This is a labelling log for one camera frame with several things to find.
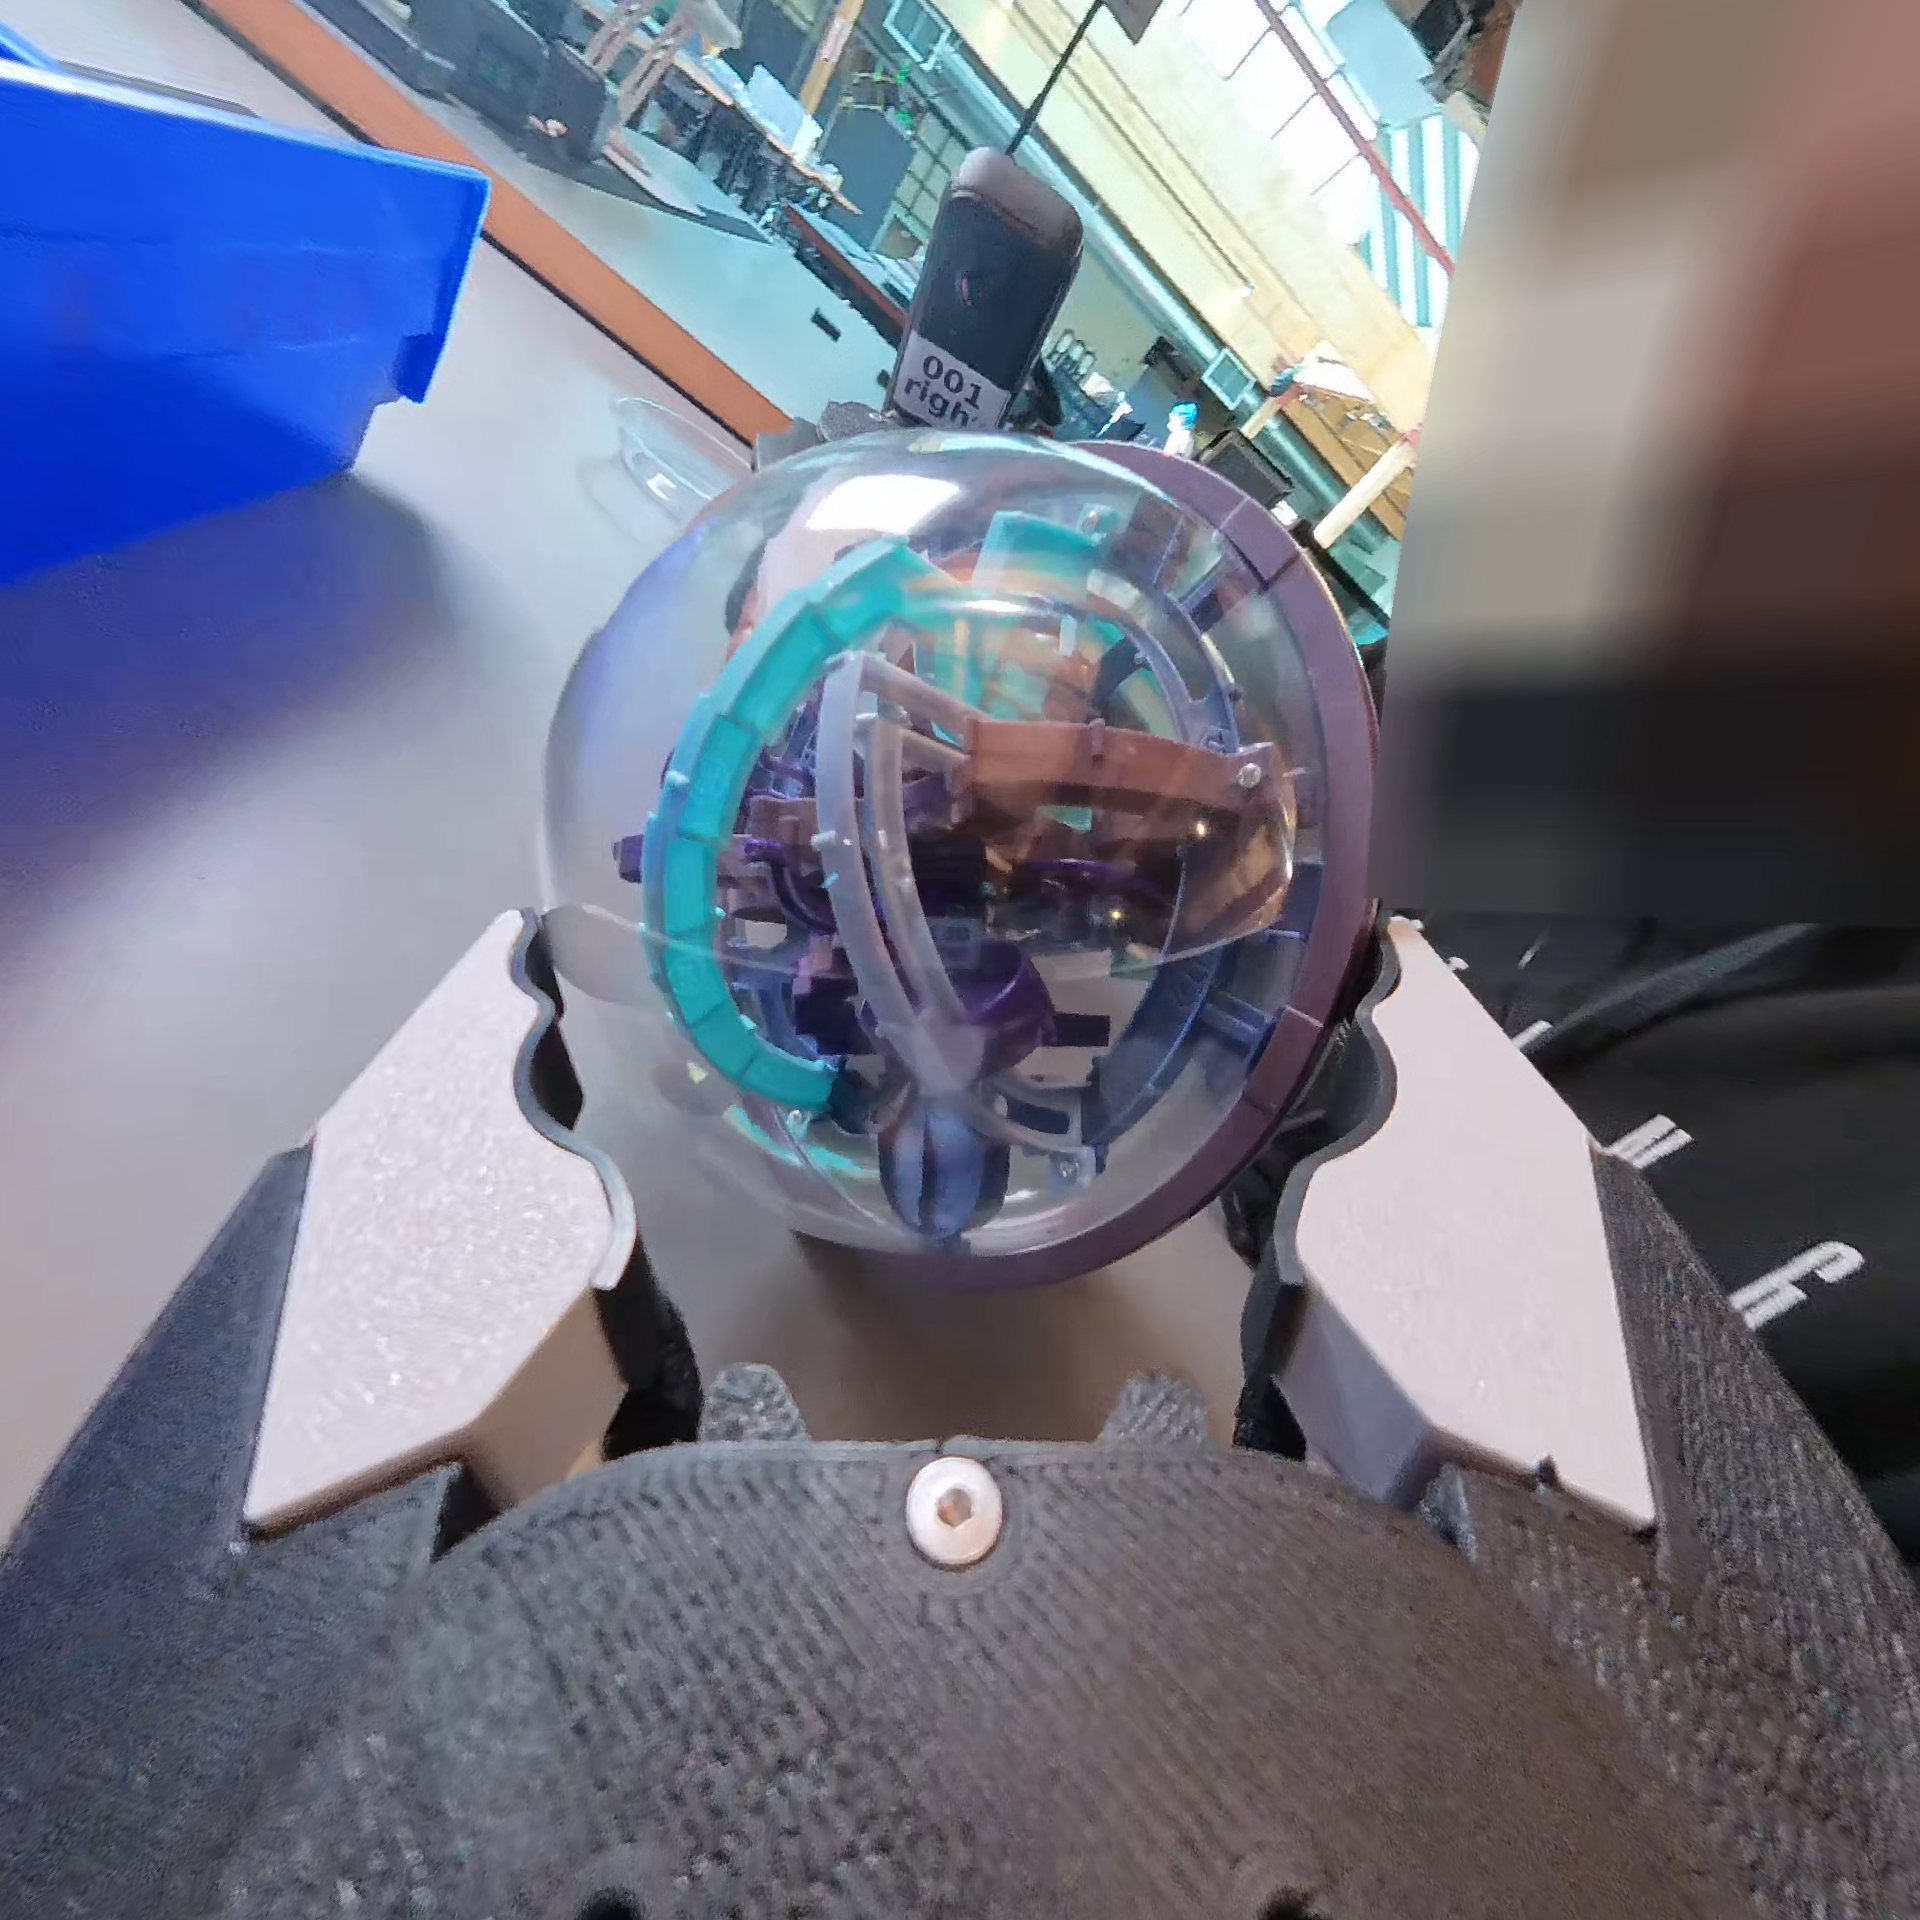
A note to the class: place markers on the clear plastic dish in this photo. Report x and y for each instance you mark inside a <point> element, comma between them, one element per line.
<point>675,458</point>

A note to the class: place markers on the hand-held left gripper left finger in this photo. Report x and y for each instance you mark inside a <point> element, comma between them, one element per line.
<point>435,1276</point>

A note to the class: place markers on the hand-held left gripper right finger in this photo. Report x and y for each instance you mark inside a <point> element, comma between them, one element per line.
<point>1470,1291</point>

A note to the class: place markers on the blue plastic bin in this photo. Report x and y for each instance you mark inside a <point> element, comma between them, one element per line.
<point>182,300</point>

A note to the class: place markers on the wooden-edged desk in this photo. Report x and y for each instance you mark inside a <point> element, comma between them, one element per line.
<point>602,240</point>

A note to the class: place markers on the clear maze ball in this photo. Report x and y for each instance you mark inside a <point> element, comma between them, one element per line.
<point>960,872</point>

